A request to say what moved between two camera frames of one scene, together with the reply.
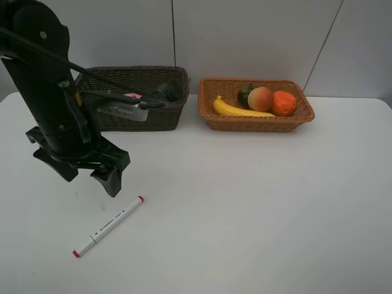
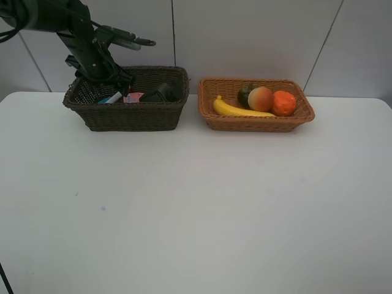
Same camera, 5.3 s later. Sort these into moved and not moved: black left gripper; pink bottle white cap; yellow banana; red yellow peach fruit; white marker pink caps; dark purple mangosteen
Moved: white marker pink caps; black left gripper
Not moved: red yellow peach fruit; pink bottle white cap; dark purple mangosteen; yellow banana
